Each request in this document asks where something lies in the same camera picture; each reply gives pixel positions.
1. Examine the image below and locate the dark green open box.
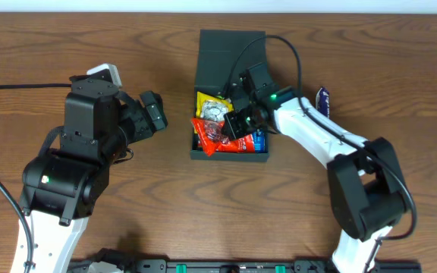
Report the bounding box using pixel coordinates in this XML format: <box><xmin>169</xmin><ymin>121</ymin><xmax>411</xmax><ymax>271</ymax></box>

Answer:
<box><xmin>190</xmin><ymin>30</ymin><xmax>269</xmax><ymax>163</ymax></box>

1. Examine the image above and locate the yellow Hacks candy bag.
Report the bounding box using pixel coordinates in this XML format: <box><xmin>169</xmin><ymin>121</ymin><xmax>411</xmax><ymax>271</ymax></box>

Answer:
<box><xmin>195</xmin><ymin>92</ymin><xmax>234</xmax><ymax>122</ymax></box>

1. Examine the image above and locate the black mounting rail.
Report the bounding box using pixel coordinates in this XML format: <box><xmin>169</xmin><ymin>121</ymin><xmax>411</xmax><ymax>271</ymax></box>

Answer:
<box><xmin>68</xmin><ymin>248</ymin><xmax>423</xmax><ymax>273</ymax></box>

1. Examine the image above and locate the black cable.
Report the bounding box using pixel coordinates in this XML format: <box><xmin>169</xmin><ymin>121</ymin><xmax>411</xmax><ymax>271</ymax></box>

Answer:
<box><xmin>0</xmin><ymin>83</ymin><xmax>74</xmax><ymax>273</ymax></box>
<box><xmin>222</xmin><ymin>34</ymin><xmax>418</xmax><ymax>273</ymax></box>

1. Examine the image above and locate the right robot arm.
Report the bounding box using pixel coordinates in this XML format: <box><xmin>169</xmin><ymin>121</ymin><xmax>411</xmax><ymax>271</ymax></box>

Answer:
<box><xmin>222</xmin><ymin>63</ymin><xmax>415</xmax><ymax>272</ymax></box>

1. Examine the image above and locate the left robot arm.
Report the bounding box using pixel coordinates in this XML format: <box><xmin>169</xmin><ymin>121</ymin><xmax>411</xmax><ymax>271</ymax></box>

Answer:
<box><xmin>11</xmin><ymin>80</ymin><xmax>168</xmax><ymax>272</ymax></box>

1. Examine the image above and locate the right black cable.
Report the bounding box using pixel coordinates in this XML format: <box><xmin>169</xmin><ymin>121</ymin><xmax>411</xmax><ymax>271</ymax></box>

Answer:
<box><xmin>222</xmin><ymin>34</ymin><xmax>418</xmax><ymax>273</ymax></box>

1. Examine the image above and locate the dark purple chocolate bar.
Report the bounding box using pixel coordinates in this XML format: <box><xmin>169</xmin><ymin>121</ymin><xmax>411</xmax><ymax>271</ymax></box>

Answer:
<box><xmin>316</xmin><ymin>86</ymin><xmax>330</xmax><ymax>118</ymax></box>

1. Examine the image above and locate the red Hacks candy bag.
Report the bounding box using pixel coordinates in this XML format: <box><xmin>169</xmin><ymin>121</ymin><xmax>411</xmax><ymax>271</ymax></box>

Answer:
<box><xmin>191</xmin><ymin>118</ymin><xmax>255</xmax><ymax>156</ymax></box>

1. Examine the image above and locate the blue cookie pack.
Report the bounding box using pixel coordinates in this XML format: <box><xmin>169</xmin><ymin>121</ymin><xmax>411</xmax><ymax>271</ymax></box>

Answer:
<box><xmin>252</xmin><ymin>130</ymin><xmax>266</xmax><ymax>153</ymax></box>

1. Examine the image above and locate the left black cable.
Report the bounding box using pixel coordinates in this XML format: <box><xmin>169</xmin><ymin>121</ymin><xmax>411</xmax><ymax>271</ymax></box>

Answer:
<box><xmin>0</xmin><ymin>83</ymin><xmax>74</xmax><ymax>273</ymax></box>

